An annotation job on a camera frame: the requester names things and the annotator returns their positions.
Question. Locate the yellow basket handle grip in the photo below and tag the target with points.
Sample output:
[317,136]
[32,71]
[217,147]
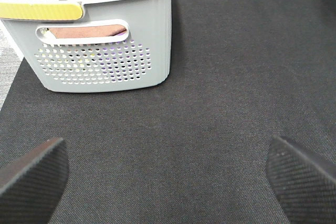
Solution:
[41,11]

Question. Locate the grey perforated laundry basket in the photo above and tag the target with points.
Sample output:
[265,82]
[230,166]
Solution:
[69,64]

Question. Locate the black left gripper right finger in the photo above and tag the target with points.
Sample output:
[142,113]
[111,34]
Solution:
[302,181]

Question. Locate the brown towel in basket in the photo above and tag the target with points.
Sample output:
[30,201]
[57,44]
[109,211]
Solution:
[85,32]

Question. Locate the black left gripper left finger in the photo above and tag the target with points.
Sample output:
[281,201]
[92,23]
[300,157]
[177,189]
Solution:
[32,186]

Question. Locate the purple cloth in basket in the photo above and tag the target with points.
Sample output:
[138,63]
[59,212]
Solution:
[123,61]

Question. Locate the black fabric table mat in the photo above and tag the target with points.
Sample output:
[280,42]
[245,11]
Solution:
[193,149]

